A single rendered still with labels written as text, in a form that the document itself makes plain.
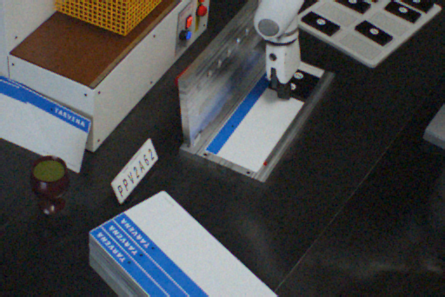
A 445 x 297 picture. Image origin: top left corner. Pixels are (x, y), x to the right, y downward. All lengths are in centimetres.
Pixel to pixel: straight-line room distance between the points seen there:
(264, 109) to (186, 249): 54
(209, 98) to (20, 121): 43
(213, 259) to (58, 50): 60
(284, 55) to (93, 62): 43
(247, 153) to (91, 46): 42
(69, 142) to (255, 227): 44
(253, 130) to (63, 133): 44
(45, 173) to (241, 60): 59
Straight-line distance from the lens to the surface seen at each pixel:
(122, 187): 190
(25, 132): 203
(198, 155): 200
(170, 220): 176
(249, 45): 219
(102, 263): 175
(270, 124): 210
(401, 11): 258
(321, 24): 244
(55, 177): 183
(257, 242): 187
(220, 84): 207
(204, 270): 168
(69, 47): 199
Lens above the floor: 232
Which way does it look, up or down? 44 degrees down
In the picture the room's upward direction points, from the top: 8 degrees clockwise
